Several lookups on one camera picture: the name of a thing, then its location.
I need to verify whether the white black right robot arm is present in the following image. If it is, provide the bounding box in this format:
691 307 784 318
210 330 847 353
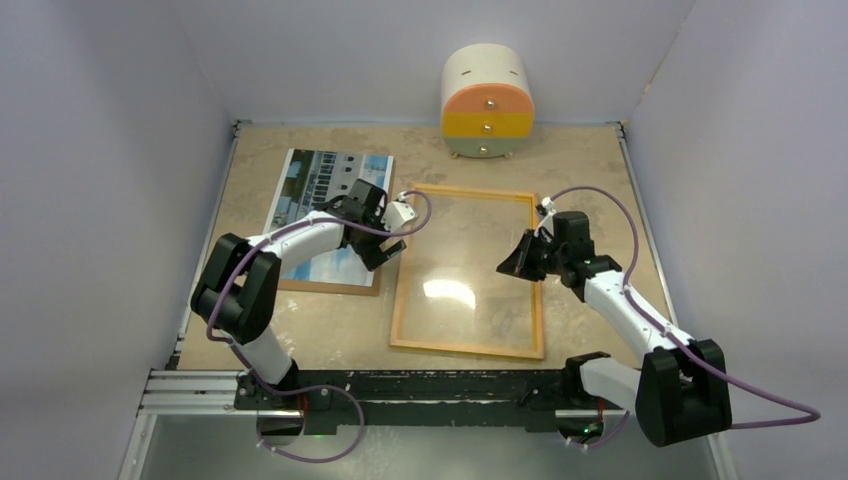
496 211 732 447

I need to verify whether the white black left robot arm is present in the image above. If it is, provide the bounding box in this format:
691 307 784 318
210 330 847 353
189 179 418 409

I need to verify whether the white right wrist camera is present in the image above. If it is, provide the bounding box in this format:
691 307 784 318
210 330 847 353
535 197 557 236

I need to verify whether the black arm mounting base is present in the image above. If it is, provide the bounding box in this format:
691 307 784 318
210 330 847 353
234 369 618 435

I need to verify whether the round pastel drawer cabinet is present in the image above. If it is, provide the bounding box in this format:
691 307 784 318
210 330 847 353
440 43 535 159

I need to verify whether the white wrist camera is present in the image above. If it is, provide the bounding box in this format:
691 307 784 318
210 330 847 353
381 192 418 233
535 197 557 236

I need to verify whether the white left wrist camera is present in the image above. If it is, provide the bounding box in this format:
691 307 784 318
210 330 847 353
381 192 418 233

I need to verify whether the building and sky photo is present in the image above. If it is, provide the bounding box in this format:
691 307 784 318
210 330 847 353
264 148 394 296

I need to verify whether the aluminium rail frame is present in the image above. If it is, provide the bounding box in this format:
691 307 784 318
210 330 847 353
120 124 732 479

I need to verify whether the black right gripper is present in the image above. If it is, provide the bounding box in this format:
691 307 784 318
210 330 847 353
497 230 567 283

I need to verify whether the brown backing board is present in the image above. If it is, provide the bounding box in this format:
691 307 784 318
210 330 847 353
267 183 393 296

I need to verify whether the clear plastic sheet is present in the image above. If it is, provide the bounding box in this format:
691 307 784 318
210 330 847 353
400 192 537 349

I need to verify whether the yellow wooden picture frame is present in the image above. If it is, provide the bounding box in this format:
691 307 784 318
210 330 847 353
388 182 546 361

